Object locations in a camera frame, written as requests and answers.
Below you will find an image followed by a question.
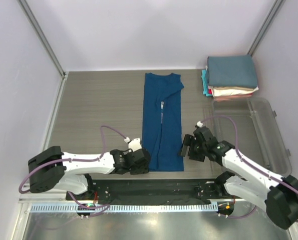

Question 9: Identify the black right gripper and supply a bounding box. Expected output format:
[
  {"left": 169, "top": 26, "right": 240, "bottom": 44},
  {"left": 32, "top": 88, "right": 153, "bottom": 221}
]
[{"left": 177, "top": 134, "right": 207, "bottom": 162}]

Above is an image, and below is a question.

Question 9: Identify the blue printed t-shirt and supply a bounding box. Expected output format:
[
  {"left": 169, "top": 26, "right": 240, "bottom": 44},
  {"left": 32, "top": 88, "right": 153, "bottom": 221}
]
[{"left": 142, "top": 73, "right": 184, "bottom": 172}]

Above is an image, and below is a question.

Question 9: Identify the clear plastic bin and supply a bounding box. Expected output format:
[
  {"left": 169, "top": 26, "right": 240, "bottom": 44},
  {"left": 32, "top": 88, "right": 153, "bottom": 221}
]
[{"left": 212, "top": 97, "right": 292, "bottom": 177}]

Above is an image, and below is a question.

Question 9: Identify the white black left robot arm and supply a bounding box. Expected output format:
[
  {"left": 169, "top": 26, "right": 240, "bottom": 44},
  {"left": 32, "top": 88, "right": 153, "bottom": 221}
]
[{"left": 28, "top": 146, "right": 151, "bottom": 200}]

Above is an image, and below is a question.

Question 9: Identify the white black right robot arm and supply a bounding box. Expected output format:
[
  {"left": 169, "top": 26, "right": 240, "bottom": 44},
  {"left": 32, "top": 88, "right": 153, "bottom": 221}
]
[{"left": 179, "top": 126, "right": 298, "bottom": 230}]

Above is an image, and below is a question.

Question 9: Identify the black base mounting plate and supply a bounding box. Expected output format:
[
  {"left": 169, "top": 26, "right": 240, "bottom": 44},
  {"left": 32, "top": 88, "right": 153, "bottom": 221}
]
[{"left": 74, "top": 178, "right": 233, "bottom": 206}]

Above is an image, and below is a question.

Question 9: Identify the pink folded t-shirt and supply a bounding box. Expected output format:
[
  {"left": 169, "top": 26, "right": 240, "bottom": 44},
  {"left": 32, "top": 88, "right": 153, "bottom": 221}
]
[{"left": 214, "top": 94, "right": 252, "bottom": 102}]

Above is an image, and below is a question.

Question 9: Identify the cream folded t-shirt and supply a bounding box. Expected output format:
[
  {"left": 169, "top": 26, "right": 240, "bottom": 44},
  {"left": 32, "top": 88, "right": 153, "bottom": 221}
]
[{"left": 205, "top": 65, "right": 259, "bottom": 98}]

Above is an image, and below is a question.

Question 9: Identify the turquoise folded t-shirt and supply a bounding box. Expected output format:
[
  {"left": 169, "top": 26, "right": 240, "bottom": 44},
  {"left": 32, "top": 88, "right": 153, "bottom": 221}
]
[{"left": 201, "top": 69, "right": 212, "bottom": 97}]

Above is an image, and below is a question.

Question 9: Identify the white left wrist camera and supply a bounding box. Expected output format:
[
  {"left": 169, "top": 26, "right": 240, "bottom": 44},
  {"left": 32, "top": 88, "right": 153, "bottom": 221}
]
[{"left": 124, "top": 137, "right": 142, "bottom": 152}]

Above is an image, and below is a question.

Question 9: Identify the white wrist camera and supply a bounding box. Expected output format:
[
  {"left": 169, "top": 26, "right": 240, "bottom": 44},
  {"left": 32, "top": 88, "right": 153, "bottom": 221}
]
[
  {"left": 124, "top": 137, "right": 142, "bottom": 152},
  {"left": 196, "top": 121, "right": 204, "bottom": 128}
]

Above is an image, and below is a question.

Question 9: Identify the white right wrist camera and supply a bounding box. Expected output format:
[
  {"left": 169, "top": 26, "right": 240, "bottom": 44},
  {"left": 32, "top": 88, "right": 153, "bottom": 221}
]
[{"left": 196, "top": 121, "right": 204, "bottom": 128}]

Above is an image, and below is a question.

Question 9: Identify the white slotted cable duct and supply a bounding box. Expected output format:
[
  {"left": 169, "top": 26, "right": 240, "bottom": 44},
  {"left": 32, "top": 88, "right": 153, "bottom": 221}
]
[{"left": 30, "top": 202, "right": 218, "bottom": 214}]

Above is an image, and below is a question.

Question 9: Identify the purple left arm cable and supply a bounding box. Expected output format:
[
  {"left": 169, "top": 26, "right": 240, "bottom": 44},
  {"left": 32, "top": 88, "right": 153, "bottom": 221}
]
[{"left": 18, "top": 125, "right": 131, "bottom": 195}]

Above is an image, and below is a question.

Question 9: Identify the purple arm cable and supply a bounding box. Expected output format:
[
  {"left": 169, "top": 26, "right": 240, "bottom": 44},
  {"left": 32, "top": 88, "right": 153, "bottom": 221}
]
[
  {"left": 197, "top": 115, "right": 298, "bottom": 224},
  {"left": 18, "top": 125, "right": 131, "bottom": 195}
]

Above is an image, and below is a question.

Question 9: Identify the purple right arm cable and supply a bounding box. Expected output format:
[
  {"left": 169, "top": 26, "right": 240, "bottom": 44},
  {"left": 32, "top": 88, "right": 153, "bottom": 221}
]
[{"left": 197, "top": 115, "right": 298, "bottom": 224}]

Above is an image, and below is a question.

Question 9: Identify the right aluminium frame post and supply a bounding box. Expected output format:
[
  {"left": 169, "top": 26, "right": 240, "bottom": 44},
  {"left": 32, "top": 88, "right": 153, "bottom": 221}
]
[{"left": 247, "top": 0, "right": 285, "bottom": 57}]

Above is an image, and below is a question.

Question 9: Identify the aluminium frame post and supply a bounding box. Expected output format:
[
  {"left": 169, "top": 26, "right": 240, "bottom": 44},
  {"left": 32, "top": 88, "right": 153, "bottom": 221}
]
[
  {"left": 17, "top": 0, "right": 66, "bottom": 78},
  {"left": 247, "top": 0, "right": 285, "bottom": 57}
]

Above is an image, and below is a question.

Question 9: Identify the left aluminium frame post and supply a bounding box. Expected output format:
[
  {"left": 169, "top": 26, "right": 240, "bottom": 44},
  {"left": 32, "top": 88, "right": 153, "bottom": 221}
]
[{"left": 17, "top": 0, "right": 66, "bottom": 78}]

